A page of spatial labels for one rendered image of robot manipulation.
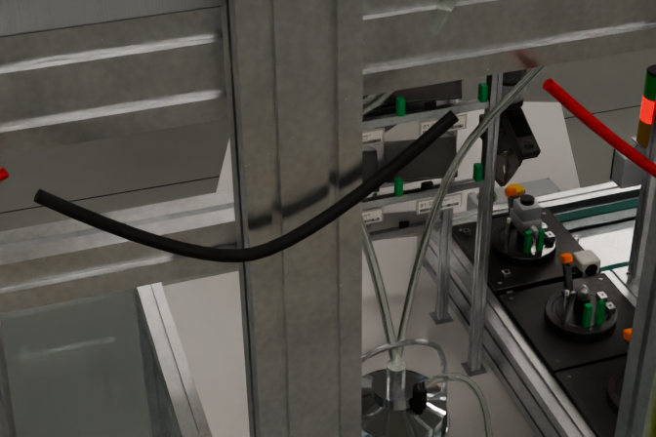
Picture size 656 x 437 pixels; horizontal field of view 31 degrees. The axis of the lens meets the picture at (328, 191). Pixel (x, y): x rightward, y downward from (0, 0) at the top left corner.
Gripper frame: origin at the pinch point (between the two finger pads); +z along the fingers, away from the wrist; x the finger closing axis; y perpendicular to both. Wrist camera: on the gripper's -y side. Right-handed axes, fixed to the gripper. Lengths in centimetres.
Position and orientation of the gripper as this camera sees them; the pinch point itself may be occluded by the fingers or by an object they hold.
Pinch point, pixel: (504, 182)
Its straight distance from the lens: 256.9
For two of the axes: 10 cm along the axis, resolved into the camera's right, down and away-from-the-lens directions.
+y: -3.1, -5.1, 8.0
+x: -9.5, 1.8, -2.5
